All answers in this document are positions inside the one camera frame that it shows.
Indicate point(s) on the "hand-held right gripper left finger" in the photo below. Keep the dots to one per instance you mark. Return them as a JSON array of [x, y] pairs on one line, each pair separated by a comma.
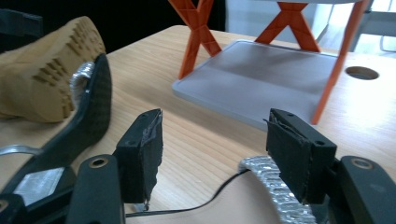
[[140, 155]]

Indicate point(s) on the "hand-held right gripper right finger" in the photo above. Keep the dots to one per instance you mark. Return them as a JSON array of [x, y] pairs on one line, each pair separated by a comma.
[[299, 155]]

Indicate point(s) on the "tan suede boot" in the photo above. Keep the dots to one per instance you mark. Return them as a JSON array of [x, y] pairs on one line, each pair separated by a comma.
[[34, 77]]

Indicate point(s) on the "gray shoe rack orange legs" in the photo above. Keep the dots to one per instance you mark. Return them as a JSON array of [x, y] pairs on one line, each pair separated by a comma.
[[255, 77]]

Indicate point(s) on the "white metal desk frame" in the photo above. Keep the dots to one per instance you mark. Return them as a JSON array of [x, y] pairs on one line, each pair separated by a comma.
[[378, 25]]

